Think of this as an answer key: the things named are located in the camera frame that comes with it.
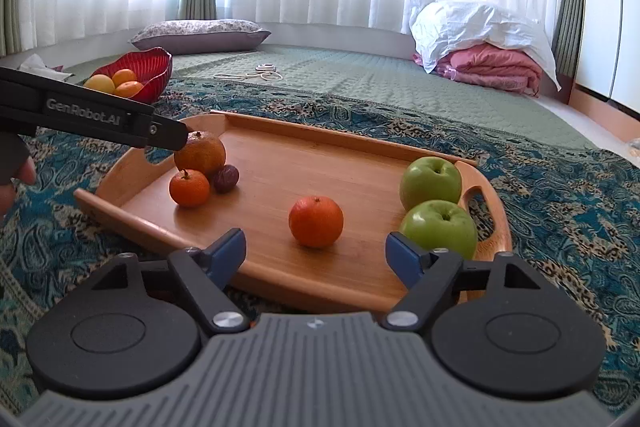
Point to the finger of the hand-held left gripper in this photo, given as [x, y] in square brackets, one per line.
[167, 134]

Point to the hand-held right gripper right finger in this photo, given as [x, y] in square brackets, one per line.
[405, 258]

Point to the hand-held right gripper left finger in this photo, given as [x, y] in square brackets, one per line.
[227, 257]

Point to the large brownish orange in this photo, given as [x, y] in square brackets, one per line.
[202, 154]

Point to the green apple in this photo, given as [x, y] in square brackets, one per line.
[430, 184]
[437, 229]

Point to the small orange mandarin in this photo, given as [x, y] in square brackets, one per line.
[316, 222]
[129, 90]
[123, 77]
[189, 188]

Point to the dried red date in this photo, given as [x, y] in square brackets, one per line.
[226, 179]

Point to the wooden serving tray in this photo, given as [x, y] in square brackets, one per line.
[300, 167]

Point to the yellow round fruit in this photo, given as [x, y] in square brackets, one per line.
[99, 83]

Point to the red ribbed glass bowl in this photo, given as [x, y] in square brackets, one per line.
[152, 67]

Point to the floral pillow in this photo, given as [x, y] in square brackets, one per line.
[200, 34]

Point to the blue paisley blanket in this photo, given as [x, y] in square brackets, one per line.
[550, 207]

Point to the green quilted mat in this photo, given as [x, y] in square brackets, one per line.
[375, 77]

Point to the folded pink blanket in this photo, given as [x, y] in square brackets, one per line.
[490, 67]

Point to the white pillow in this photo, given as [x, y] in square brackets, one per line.
[475, 22]

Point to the white wardrobe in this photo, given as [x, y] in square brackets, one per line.
[607, 7]

